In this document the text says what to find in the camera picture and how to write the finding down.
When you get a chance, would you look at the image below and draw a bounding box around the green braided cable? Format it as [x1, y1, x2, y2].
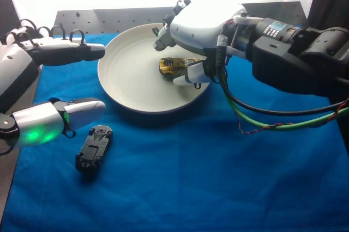
[222, 52, 349, 132]

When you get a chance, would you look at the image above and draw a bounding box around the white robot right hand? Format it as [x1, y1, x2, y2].
[152, 0, 240, 90]

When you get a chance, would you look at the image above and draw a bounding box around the black cable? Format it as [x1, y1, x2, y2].
[216, 46, 349, 114]

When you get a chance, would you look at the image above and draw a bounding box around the yellow toy car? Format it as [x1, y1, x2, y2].
[159, 57, 202, 82]

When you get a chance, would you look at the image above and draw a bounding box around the green toy car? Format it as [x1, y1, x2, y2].
[75, 124, 113, 173]

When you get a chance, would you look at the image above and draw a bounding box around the blue cloth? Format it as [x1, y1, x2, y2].
[0, 32, 349, 232]

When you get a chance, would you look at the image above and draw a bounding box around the perforated metal board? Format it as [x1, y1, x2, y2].
[53, 1, 309, 36]

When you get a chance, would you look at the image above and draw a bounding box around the red black twisted wire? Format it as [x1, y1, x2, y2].
[234, 101, 349, 135]

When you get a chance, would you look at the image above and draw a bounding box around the white round plate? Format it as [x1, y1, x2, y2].
[97, 23, 212, 124]

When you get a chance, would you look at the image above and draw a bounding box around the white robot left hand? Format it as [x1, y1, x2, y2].
[0, 19, 106, 148]

